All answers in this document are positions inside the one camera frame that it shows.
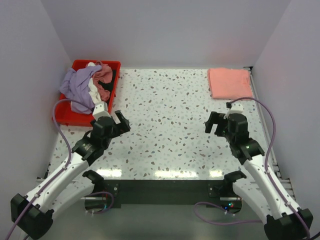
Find black t shirt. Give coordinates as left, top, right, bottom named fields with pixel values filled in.
left=98, top=69, right=120, bottom=113

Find white t shirt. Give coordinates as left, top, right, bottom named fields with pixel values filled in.
left=88, top=73, right=102, bottom=104

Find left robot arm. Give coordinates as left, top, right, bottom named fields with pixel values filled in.
left=10, top=110, right=131, bottom=240

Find red plastic bin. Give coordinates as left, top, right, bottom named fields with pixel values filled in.
left=54, top=60, right=121, bottom=127

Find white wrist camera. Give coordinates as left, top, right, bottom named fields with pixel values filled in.
left=92, top=101, right=110, bottom=121
left=223, top=102, right=244, bottom=119

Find aluminium frame rail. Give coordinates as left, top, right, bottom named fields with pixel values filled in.
left=18, top=66, right=308, bottom=240

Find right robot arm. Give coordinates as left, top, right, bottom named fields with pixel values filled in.
left=205, top=111, right=313, bottom=240

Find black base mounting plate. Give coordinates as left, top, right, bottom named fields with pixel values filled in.
left=93, top=179, right=242, bottom=214

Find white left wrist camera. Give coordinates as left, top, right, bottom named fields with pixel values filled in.
left=92, top=101, right=110, bottom=121

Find lavender t shirt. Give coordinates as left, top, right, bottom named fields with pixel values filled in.
left=59, top=65, right=102, bottom=115

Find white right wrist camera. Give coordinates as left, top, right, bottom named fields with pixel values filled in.
left=223, top=102, right=244, bottom=119

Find dusty rose t shirt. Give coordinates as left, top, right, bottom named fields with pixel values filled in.
left=92, top=61, right=114, bottom=101

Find salmon pink t shirt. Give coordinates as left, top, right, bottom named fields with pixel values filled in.
left=207, top=67, right=253, bottom=100

